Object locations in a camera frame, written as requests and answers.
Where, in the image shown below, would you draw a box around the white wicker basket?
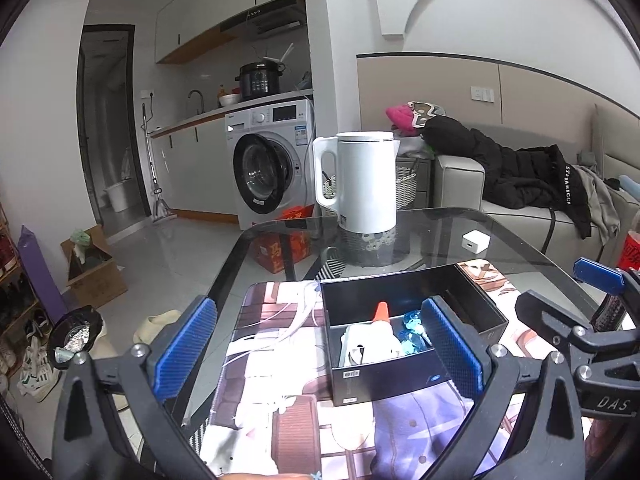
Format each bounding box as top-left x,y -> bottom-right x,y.
322,159 -> 418,211

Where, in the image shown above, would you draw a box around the black box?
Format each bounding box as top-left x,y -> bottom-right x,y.
320,261 -> 510,407

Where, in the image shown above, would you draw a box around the white washing machine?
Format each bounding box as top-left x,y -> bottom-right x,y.
225,99 -> 317,231

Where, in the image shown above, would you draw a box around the light grey sofa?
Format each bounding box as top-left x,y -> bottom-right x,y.
432,105 -> 640,256

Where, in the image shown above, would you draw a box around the black trash bag bin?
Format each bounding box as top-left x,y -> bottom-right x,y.
47,305 -> 108,371

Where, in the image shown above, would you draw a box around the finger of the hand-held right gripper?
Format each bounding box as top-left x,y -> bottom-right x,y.
572,257 -> 640,311
515,290 -> 603,362

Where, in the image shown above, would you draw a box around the white sneakers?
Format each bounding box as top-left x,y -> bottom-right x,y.
17,335 -> 61,401

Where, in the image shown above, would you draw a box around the printed desk mat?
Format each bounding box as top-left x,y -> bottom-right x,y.
197,259 -> 551,480

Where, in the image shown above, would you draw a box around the flat mop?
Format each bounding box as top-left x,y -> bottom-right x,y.
141,104 -> 177,223

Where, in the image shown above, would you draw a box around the cardboard box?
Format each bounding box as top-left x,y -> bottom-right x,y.
60,225 -> 128,308

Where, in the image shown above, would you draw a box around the black door frame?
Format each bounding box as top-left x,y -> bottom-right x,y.
77,25 -> 136,226

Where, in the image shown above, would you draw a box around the grey garment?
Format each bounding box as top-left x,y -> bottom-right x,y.
575,162 -> 623,246

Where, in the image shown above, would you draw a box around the black pressure cooker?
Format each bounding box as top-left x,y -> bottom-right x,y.
235,60 -> 287,102

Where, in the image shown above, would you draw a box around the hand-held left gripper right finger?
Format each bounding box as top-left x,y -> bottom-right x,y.
420,295 -> 587,480

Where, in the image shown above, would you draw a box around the red printed box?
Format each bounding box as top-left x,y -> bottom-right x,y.
250,205 -> 316,275

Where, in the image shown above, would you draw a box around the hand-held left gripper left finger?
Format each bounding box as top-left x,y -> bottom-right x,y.
50,295 -> 219,480

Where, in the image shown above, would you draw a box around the black puffer jacket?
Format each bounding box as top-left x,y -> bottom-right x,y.
421,116 -> 593,240

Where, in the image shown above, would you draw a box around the beige slipper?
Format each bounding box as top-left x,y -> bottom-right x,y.
134,310 -> 183,345

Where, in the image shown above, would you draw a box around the white electric kettle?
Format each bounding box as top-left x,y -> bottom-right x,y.
312,131 -> 401,235

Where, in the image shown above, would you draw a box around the purple rolled mat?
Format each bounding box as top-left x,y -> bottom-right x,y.
17,226 -> 68,316

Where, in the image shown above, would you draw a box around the white kitchen counter cabinet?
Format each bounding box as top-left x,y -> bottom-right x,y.
150,90 -> 316,221

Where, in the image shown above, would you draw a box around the white glue bottle orange tip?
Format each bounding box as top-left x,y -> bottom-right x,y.
345,302 -> 403,361

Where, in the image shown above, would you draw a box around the white upper wall cabinets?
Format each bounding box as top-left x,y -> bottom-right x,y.
155,0 -> 306,65

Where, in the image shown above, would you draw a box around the patterned plush cushion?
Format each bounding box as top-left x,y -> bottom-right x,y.
407,101 -> 447,128

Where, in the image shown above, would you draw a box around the pink cloth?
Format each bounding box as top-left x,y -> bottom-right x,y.
385,104 -> 418,135

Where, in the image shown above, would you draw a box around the range hood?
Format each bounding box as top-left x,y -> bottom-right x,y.
220,0 -> 307,36

